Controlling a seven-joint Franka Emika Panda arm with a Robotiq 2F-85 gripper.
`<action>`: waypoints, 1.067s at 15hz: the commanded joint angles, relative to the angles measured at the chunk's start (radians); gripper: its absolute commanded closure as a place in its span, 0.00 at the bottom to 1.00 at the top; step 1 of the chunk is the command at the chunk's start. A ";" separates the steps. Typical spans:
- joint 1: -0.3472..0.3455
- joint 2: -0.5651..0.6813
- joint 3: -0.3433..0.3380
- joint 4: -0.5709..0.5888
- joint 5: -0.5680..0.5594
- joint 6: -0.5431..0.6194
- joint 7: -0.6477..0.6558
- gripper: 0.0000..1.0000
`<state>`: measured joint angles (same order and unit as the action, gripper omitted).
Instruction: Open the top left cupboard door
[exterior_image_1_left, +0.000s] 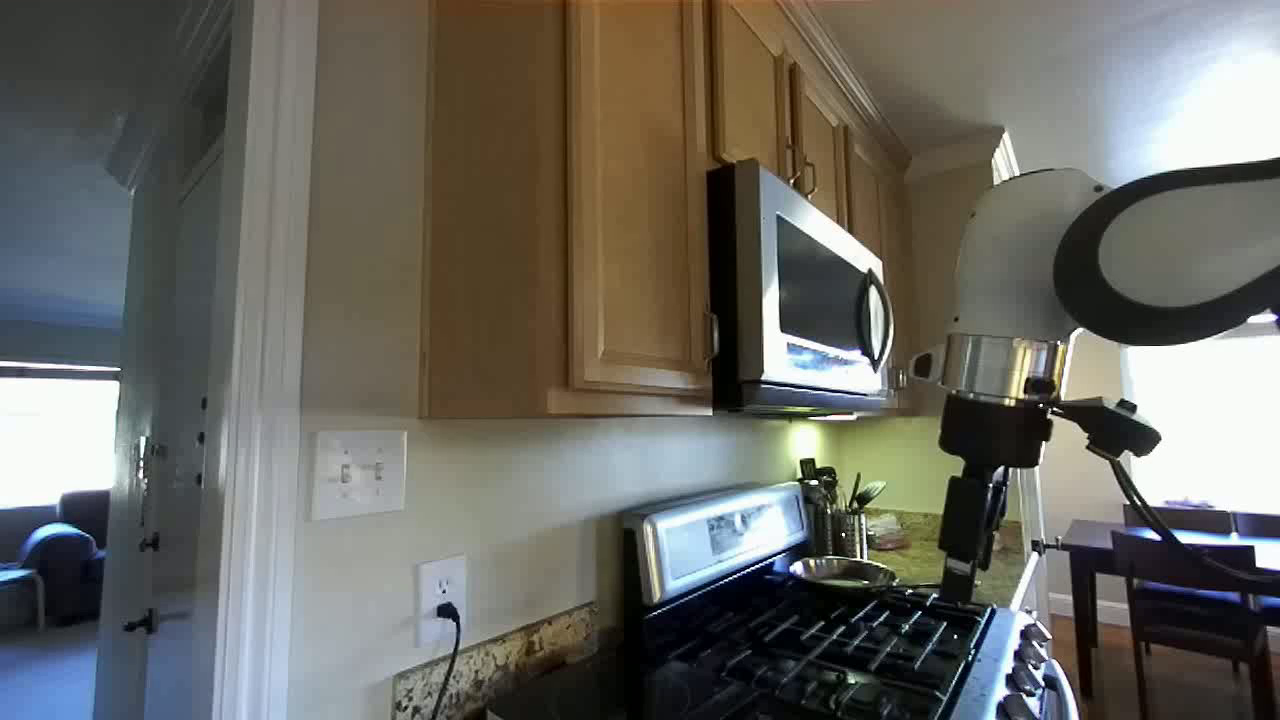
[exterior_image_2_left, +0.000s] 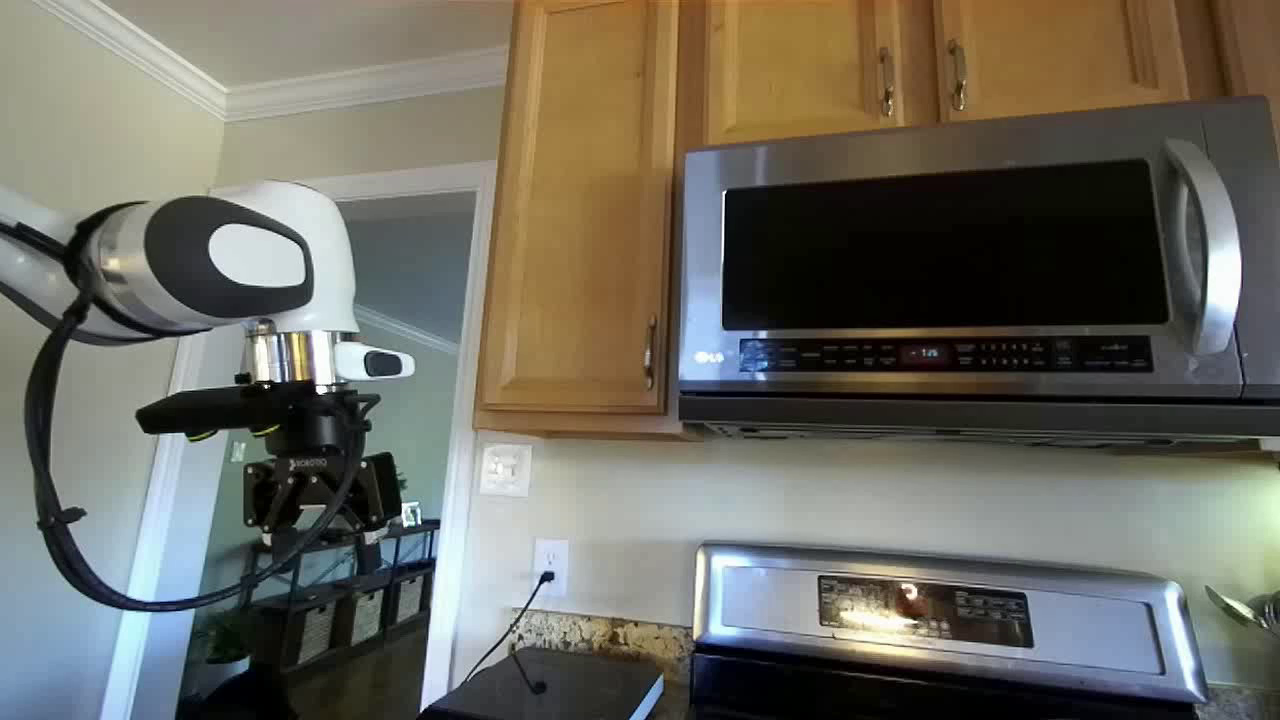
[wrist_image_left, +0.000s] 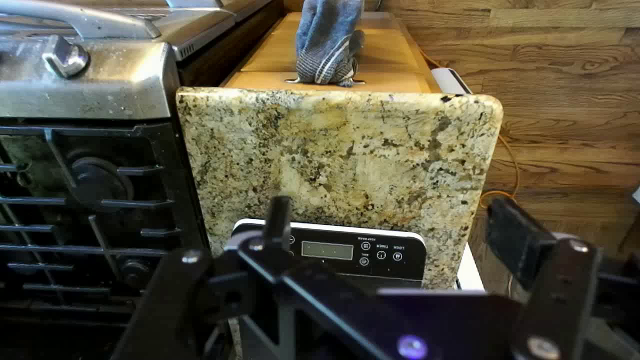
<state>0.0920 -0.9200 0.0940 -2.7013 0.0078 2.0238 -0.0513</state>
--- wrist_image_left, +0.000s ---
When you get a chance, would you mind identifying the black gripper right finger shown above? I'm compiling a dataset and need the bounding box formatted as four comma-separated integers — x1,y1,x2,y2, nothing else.
485,196,640,360

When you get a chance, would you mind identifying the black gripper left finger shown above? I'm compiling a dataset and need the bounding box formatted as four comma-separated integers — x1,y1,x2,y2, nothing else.
113,196,390,360

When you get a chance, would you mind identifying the black cast iron grate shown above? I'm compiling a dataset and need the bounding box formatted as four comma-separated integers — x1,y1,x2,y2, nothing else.
0,123,202,328

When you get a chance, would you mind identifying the black digital kitchen scale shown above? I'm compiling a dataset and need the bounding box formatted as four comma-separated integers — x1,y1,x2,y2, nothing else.
228,218,429,285

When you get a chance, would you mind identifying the speckled granite countertop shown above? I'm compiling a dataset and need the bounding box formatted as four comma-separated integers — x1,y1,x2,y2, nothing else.
175,87,507,292

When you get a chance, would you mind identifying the stainless steel gas stove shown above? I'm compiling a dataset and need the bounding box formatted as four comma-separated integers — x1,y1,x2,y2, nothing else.
0,0,287,360

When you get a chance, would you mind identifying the silver stove knob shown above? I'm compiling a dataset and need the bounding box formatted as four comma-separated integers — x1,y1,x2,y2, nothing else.
42,34,92,83

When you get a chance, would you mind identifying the grey striped dish towel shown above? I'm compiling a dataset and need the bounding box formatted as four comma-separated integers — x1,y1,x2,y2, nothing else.
292,0,369,90

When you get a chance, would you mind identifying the orange cable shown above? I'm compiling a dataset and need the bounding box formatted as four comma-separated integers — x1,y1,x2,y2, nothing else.
479,128,524,207

